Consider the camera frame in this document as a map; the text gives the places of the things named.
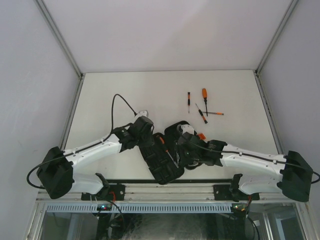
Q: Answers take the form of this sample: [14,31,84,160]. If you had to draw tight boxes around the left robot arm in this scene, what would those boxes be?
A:
[36,115,154,200]

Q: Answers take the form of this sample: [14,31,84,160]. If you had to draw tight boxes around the aluminium frame rail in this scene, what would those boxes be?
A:
[35,181,309,202]

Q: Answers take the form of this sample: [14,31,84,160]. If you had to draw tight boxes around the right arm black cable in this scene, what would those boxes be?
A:
[184,139,320,233]

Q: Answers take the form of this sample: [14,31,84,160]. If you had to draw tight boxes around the black orange handled screwdriver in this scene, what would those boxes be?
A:
[156,135,179,168]

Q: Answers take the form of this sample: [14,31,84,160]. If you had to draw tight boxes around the thin precision screwdriver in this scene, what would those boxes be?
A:
[195,103,208,124]

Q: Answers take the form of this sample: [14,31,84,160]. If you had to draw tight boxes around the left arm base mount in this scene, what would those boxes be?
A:
[81,173,126,202]

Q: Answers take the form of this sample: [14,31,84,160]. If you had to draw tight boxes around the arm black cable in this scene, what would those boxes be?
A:
[184,139,320,233]
[26,93,138,190]

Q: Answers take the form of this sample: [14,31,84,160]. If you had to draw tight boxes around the small orange-tip precision screwdriver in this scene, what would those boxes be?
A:
[203,112,225,116]

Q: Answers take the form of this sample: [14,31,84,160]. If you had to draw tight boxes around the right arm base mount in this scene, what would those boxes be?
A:
[213,173,260,202]

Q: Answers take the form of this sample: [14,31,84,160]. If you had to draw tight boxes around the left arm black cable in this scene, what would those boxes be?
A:
[26,93,138,190]

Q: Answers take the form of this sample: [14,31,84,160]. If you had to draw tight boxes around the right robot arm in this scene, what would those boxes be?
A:
[176,132,314,203]

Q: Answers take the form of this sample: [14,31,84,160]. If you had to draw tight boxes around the small black precision screwdriver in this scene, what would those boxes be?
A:
[187,92,191,114]

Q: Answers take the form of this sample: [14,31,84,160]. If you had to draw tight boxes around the black plastic tool case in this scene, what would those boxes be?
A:
[139,120,188,185]

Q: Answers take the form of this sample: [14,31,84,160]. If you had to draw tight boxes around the grey slotted cable duct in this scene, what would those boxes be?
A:
[45,202,232,214]

